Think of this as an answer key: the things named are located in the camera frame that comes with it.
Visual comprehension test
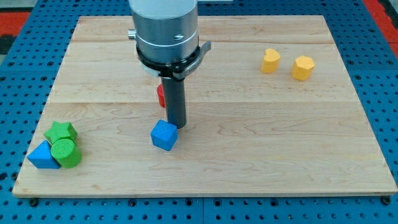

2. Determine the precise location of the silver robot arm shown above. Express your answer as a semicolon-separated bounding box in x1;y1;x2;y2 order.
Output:
129;0;200;73

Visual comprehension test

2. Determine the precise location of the blue triangle block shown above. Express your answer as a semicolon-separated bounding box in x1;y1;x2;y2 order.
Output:
27;140;60;169

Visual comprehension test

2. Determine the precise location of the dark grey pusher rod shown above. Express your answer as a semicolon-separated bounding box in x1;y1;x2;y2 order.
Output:
161;78;187;129

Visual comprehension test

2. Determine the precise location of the blue cube block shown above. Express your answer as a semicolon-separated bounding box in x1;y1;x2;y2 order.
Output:
150;120;178;151

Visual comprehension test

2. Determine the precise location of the red block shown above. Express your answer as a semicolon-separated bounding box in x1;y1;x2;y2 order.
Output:
157;84;165;108

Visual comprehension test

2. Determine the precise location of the wooden board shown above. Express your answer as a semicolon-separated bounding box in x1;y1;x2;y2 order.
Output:
12;16;397;198

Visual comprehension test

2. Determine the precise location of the yellow heart block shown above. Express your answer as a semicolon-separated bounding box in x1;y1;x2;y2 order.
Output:
261;48;280;73

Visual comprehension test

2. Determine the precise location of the yellow hexagon block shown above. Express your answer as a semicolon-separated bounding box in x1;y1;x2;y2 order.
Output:
291;55;315;81

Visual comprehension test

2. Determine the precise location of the green cylinder block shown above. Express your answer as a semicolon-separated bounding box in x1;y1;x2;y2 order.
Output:
50;139;81;169

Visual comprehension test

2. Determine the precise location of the green star block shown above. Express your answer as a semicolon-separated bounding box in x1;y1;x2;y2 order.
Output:
44;121;78;144

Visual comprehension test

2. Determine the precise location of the black mounting bracket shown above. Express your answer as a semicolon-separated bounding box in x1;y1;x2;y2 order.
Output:
136;41;211;82

